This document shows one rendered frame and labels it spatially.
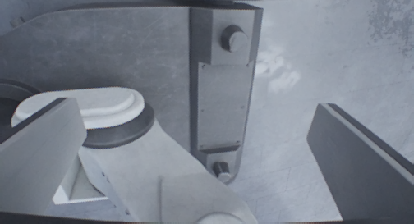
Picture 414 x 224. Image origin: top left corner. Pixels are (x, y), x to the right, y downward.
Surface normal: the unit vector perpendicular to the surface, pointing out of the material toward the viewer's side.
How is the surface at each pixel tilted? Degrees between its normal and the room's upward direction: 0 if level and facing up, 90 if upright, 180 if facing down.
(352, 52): 0
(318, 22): 0
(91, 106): 90
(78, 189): 90
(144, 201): 90
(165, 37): 0
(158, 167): 90
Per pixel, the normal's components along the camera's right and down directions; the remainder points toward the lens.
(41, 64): 0.21, 0.51
